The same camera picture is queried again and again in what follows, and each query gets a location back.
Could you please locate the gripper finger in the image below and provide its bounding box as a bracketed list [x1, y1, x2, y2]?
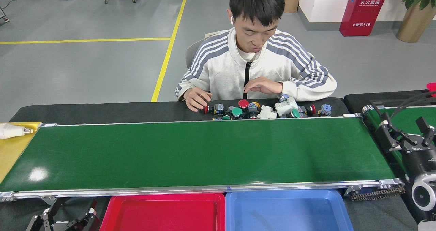
[64, 200, 102, 231]
[26, 199, 64, 231]

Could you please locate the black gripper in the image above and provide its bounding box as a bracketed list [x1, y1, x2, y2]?
[375, 116, 436, 180]

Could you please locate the green conveyor belt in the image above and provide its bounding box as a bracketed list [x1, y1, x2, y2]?
[362, 104, 436, 179]
[0, 113, 406, 203]

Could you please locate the red plastic tray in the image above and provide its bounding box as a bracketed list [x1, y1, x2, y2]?
[99, 192, 226, 231]

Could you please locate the blue plastic tray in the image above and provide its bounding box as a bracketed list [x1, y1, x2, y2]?
[225, 189, 354, 231]

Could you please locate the person's left hand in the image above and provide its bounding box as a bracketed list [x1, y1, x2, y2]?
[244, 77, 283, 95]

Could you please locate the person's right hand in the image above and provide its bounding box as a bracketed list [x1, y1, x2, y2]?
[183, 87, 212, 112]

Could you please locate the yellow plastic bin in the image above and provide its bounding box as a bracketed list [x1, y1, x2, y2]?
[0, 122, 42, 184]

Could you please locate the white light bulb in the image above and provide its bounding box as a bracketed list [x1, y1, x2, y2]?
[0, 123, 33, 139]

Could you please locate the gold plant pot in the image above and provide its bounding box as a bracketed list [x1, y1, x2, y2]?
[396, 1, 436, 43]

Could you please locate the red fire extinguisher box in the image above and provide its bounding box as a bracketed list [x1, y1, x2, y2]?
[339, 0, 390, 37]

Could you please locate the grey chair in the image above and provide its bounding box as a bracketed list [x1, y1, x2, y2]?
[185, 30, 232, 70]

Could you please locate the person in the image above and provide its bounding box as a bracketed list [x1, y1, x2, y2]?
[175, 0, 338, 102]

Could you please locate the black cable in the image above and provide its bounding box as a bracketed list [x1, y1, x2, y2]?
[395, 90, 436, 114]
[389, 90, 436, 120]

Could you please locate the black drive chain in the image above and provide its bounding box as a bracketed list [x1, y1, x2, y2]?
[350, 185, 406, 201]

